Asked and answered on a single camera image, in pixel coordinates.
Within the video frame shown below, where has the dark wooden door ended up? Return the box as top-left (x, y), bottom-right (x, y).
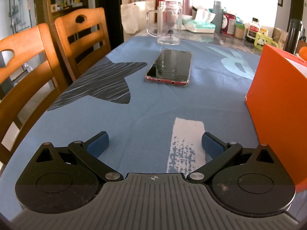
top-left (95, 0), bottom-right (124, 45)

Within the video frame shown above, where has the orange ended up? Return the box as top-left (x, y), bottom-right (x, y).
top-left (298, 45), bottom-right (307, 61)

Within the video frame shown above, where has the grey bottle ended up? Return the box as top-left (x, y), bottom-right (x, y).
top-left (212, 0), bottom-right (224, 33)

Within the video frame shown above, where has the dark jar with red label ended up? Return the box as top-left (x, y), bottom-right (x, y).
top-left (247, 17), bottom-right (261, 44)

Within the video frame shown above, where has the teal and white tissue pack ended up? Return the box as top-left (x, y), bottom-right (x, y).
top-left (183, 8), bottom-right (216, 33)

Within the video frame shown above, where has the black thermos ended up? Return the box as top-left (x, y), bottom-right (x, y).
top-left (285, 19), bottom-right (303, 54)

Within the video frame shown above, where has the wooden chair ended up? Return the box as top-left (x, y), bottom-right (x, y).
top-left (0, 23), bottom-right (69, 173)
top-left (49, 7), bottom-right (112, 84)

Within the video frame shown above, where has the wooden shelf cabinet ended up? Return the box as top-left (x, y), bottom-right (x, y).
top-left (34, 0), bottom-right (96, 28)

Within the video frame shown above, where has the red canister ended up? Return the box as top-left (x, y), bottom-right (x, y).
top-left (221, 13), bottom-right (237, 35)

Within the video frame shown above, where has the green panda mug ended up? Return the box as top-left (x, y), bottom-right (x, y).
top-left (255, 32), bottom-right (279, 49)

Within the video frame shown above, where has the white tote bag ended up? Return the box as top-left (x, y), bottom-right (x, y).
top-left (120, 0), bottom-right (155, 34)

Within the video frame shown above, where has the clear glass mug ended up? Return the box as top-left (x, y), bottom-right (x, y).
top-left (146, 1), bottom-right (183, 45)

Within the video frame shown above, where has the glass door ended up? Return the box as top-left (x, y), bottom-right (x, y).
top-left (0, 0), bottom-right (33, 35)

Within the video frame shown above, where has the dark wooden door frame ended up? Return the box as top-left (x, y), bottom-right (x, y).
top-left (289, 0), bottom-right (307, 21)

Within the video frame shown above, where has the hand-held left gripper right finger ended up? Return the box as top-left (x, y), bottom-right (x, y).
top-left (187, 132), bottom-right (279, 183)

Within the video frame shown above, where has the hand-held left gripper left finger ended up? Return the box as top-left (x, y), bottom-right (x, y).
top-left (30, 131), bottom-right (124, 183)

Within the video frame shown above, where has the blue printed tablecloth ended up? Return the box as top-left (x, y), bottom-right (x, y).
top-left (0, 35), bottom-right (307, 221)

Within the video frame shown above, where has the smartphone in clear case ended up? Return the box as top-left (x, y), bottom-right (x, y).
top-left (144, 48), bottom-right (193, 88)

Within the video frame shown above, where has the brown paper bag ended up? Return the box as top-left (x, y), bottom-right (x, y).
top-left (272, 26), bottom-right (288, 49)

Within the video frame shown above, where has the pink thermos bottle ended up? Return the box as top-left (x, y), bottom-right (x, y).
top-left (182, 0), bottom-right (193, 16)

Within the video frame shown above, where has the small jar with green lid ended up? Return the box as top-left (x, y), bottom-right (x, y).
top-left (234, 21), bottom-right (245, 39)

